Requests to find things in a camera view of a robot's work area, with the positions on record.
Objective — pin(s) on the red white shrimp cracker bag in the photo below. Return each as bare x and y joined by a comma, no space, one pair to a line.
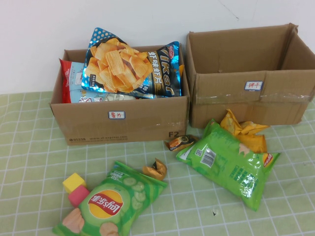
71,81

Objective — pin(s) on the cardboard box with F2 print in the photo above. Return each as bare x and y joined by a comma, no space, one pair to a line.
98,127

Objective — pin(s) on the green chips bag with barcode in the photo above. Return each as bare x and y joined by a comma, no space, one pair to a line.
233,172

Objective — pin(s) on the blue shrimp chips bag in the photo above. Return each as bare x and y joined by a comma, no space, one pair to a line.
123,66

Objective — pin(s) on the green cucumber chips bag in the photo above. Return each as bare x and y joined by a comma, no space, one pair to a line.
108,204

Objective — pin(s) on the white blue-bordered label sticker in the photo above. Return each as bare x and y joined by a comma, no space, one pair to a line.
254,85
116,114

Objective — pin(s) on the small dark scrap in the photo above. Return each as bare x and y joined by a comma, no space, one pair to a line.
214,212

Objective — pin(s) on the black orange small snack packet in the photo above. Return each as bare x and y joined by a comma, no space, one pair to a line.
182,143

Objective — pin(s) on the pink foam cube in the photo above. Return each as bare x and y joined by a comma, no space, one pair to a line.
78,196

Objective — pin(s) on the taped plain cardboard box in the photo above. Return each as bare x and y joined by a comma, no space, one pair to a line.
221,110

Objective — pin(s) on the yellow foam cube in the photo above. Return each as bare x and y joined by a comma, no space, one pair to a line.
73,181

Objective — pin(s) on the golden twisted snack packet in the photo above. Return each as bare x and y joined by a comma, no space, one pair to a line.
155,169

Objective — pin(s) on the small yellow snack packet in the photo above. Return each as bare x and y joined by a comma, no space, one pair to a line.
256,145
253,127
227,120

